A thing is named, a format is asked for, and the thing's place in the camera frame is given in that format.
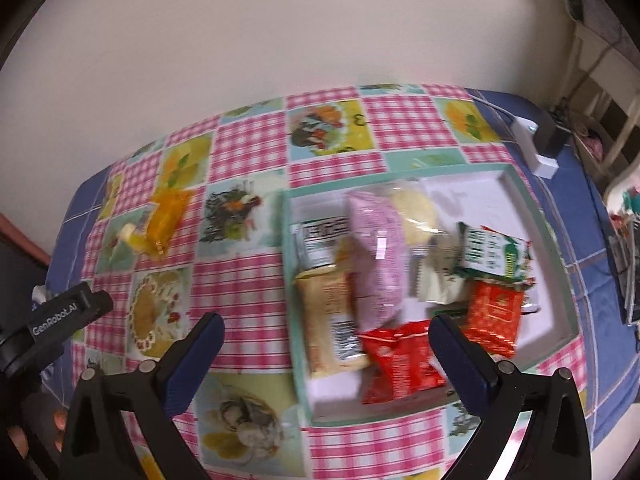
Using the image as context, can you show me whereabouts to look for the blue checked tablecloth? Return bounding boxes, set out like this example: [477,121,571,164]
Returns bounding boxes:
[44,84,639,444]

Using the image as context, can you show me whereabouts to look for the orange red patterned packet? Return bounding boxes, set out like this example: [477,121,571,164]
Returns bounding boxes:
[462,281,524,359]

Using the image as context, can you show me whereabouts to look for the white teal tray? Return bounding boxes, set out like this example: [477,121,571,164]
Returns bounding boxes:
[281,162,579,427]

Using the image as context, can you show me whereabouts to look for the pink plaid dessert tablecloth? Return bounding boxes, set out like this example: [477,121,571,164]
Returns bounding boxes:
[69,83,589,480]

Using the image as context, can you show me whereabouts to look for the cream white small packet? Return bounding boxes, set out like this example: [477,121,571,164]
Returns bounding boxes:
[416,232,471,304]

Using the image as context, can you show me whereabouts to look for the white green labelled box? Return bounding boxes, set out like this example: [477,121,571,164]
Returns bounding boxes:
[292,217,349,271]

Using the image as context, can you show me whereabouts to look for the red foil snack packet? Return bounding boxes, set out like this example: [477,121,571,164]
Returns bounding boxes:
[360,320,446,404]

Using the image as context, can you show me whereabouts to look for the orange jelly snack packet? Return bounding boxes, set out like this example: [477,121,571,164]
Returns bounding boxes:
[117,188,195,260]

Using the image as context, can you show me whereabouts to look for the beige barcode snack packet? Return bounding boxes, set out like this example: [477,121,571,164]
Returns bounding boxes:
[294,264,370,379]

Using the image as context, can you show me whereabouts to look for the purple snack packet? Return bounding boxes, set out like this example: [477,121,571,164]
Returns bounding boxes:
[347,190,408,333]

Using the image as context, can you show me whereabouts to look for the clear round pastry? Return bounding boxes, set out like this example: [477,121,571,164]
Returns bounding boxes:
[386,180,440,248]

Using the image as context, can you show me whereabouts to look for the white black charger device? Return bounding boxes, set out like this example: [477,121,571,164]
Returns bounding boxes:
[511,110,572,180]

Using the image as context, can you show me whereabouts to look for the green white snack packet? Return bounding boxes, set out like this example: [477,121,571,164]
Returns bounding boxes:
[454,222,533,285]

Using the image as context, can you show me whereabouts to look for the white wooden chair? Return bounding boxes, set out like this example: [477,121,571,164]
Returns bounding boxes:
[559,23,639,192]

